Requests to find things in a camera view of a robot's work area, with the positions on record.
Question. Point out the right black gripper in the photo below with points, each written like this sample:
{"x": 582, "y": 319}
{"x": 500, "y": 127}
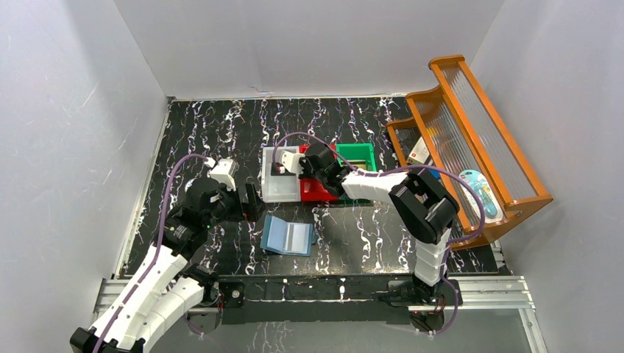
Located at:
{"x": 304, "y": 168}

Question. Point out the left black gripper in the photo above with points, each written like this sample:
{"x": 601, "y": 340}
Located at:
{"x": 250, "y": 201}

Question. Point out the white plastic bin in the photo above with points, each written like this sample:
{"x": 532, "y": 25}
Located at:
{"x": 277, "y": 187}

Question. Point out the red plastic bin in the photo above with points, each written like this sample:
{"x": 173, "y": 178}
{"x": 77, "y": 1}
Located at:
{"x": 311, "y": 190}

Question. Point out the blue card holder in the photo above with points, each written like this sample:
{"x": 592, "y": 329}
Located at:
{"x": 287, "y": 238}

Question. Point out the green plastic bin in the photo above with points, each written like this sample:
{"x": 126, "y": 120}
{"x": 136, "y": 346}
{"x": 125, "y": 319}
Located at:
{"x": 358, "y": 151}

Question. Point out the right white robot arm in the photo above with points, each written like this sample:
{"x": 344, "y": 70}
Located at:
{"x": 426, "y": 208}

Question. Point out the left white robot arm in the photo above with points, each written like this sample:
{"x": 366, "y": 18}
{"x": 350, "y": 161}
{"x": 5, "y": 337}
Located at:
{"x": 167, "y": 286}

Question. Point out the gold card in green bin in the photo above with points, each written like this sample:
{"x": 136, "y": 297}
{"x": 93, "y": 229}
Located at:
{"x": 358, "y": 164}

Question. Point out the blue round tape tin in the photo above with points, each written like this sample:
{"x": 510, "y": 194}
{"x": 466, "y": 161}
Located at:
{"x": 189, "y": 184}

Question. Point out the small red white box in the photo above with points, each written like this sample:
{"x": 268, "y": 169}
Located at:
{"x": 419, "y": 154}

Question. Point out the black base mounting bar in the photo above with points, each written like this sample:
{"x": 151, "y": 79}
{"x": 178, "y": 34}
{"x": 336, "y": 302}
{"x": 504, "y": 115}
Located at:
{"x": 328, "y": 298}

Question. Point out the small blue object on shelf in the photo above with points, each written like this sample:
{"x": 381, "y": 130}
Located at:
{"x": 435, "y": 173}

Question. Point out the orange wooden shelf rack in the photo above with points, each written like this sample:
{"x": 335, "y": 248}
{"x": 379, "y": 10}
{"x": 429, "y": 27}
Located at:
{"x": 463, "y": 131}

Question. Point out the blue blister pack toy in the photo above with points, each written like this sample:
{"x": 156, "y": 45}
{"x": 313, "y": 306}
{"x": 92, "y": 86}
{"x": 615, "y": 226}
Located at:
{"x": 480, "y": 186}

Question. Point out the aluminium rail frame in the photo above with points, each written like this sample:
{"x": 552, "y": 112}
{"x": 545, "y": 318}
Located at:
{"x": 478, "y": 293}

